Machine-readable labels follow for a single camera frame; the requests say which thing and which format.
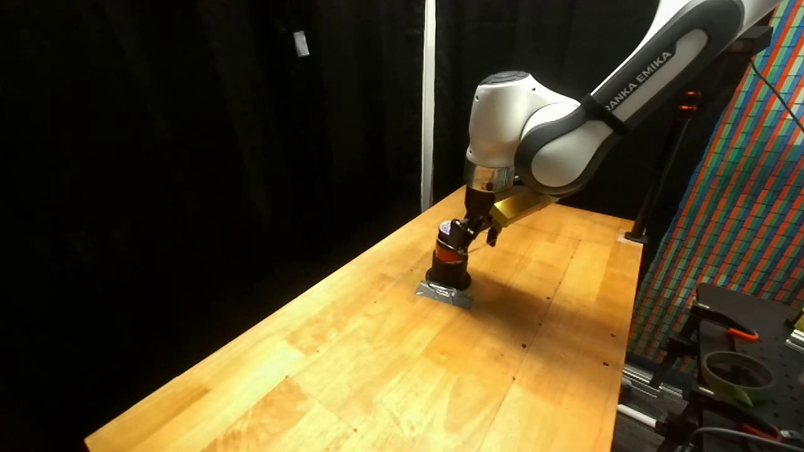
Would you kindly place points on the grey square plate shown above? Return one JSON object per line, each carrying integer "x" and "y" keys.
{"x": 443, "y": 294}

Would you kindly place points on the dark cup with orange band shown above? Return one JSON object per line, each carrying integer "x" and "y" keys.
{"x": 447, "y": 266}

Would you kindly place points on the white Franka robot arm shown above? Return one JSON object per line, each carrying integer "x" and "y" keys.
{"x": 578, "y": 116}

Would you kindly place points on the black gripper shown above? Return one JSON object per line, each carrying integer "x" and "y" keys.
{"x": 480, "y": 209}

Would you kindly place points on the colourful patterned panel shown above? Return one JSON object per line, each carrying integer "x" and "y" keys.
{"x": 737, "y": 184}

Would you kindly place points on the black equipment cart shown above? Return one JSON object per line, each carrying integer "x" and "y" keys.
{"x": 745, "y": 317}

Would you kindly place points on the black curtain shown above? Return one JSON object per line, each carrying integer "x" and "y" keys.
{"x": 167, "y": 167}

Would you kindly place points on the green tape roll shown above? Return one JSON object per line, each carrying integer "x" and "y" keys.
{"x": 720, "y": 367}

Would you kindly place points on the white tag on curtain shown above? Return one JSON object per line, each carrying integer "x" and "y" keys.
{"x": 303, "y": 44}

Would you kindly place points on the white vertical pole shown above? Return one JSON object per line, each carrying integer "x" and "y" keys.
{"x": 428, "y": 102}

